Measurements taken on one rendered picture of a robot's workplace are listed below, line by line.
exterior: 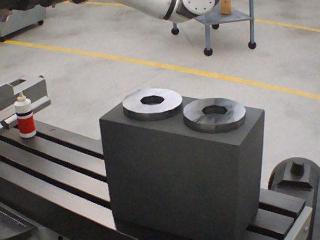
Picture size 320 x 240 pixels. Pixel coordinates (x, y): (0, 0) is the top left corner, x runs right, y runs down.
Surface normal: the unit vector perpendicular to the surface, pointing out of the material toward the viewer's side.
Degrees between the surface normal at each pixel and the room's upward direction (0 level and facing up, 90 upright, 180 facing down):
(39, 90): 90
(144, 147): 90
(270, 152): 0
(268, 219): 0
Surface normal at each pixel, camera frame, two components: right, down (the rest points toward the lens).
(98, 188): -0.06, -0.90
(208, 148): -0.47, 0.40
